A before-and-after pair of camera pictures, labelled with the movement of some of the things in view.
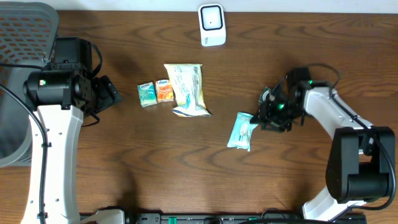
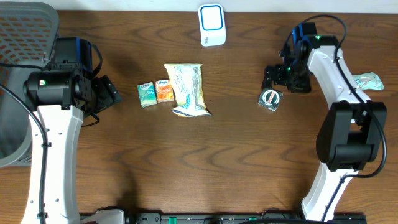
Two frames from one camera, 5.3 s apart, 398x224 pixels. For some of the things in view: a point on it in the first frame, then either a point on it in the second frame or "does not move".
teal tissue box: [147, 93] does not move
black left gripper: [109, 93] does not move
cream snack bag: [187, 81] does not move
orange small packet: [164, 91] does not move
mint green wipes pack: [241, 134] to [369, 81]
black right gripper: [265, 116] to [302, 83]
